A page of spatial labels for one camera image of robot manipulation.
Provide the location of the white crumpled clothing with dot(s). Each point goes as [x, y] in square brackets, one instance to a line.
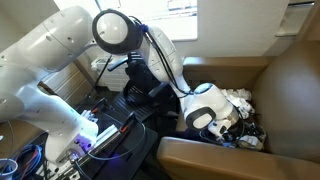
[241, 98]

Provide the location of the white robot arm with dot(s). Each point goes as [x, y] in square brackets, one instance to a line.
[50, 50]

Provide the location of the white window sill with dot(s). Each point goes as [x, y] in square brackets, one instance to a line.
[186, 31]

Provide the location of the black slatted office chair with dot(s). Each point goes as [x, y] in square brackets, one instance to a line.
[140, 103]

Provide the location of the window with dark frame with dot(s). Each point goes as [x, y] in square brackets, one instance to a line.
[176, 6]

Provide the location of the beige drawer cabinet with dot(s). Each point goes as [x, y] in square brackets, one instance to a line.
[73, 86]

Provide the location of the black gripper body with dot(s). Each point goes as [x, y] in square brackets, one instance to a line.
[245, 128]

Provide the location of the light grey clothing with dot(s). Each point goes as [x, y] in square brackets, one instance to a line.
[255, 142]

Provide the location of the white paper cup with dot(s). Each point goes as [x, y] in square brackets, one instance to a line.
[7, 168]

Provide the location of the dark blue clothing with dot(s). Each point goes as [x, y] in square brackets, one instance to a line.
[191, 134]

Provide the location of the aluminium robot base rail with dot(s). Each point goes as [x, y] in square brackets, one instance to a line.
[106, 136]

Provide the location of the brown leather armchair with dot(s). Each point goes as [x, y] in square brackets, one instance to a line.
[293, 100]

